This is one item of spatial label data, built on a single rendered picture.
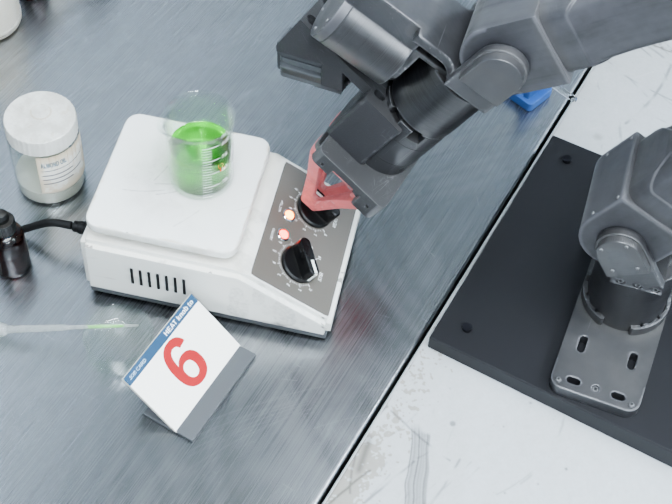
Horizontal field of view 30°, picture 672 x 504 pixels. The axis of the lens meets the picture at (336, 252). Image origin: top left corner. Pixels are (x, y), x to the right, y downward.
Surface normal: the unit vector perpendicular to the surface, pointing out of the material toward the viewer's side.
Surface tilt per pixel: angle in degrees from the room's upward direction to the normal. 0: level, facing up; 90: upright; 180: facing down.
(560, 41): 88
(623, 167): 62
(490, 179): 0
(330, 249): 30
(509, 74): 91
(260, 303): 90
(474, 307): 2
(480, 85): 91
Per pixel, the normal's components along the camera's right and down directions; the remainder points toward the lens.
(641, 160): -0.82, -0.51
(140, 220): 0.06, -0.59
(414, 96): -0.67, 0.32
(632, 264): -0.29, 0.76
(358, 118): -0.43, 0.61
